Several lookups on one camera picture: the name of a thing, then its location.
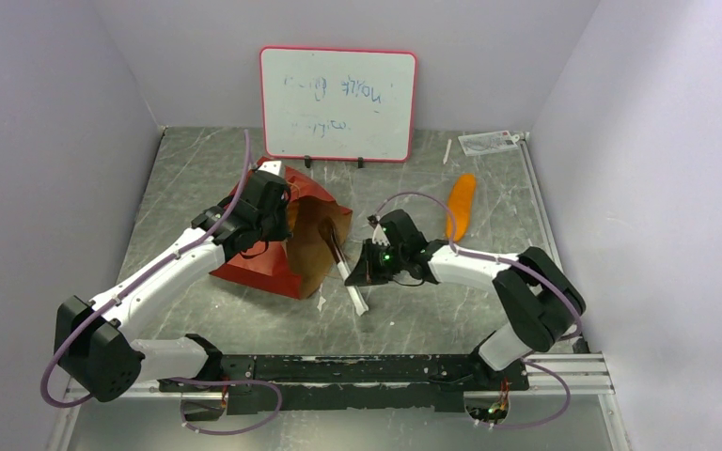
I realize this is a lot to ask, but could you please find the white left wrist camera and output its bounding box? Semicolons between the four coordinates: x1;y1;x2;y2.
257;161;286;178

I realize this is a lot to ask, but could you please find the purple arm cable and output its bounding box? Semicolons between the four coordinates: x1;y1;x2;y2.
39;129;285;437
373;191;587;432

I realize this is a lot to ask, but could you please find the pink framed whiteboard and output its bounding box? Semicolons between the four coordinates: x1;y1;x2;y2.
259;46;417;163

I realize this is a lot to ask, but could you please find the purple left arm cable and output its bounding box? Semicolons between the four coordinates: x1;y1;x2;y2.
39;129;285;437

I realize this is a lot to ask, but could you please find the red paper bag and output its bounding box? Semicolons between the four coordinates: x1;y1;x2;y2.
210;166;353;300

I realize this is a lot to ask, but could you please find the orange fake bread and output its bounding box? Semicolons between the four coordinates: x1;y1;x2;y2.
445;173;477;241

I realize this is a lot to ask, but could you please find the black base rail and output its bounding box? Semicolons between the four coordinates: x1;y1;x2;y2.
160;354;529;415

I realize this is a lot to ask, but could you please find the white marker pen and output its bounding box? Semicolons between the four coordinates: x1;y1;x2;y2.
442;138;453;165

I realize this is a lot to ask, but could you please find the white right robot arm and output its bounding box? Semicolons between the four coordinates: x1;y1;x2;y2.
343;210;586;389

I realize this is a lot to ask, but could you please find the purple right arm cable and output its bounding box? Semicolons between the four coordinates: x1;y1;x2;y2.
373;191;587;432

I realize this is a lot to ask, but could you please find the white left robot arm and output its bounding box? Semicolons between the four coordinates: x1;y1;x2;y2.
54;161;291;402

